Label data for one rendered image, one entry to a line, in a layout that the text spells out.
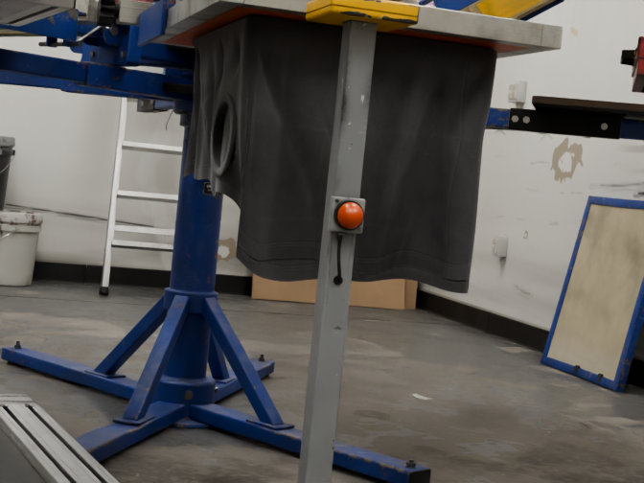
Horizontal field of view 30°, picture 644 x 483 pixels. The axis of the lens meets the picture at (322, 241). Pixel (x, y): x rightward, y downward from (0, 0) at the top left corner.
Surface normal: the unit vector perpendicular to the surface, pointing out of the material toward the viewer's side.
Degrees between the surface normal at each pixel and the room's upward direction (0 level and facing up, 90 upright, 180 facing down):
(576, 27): 90
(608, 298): 79
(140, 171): 90
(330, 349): 90
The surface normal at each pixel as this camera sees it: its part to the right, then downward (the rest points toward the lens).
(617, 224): -0.92, -0.24
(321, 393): 0.29, 0.08
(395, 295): 0.31, -0.22
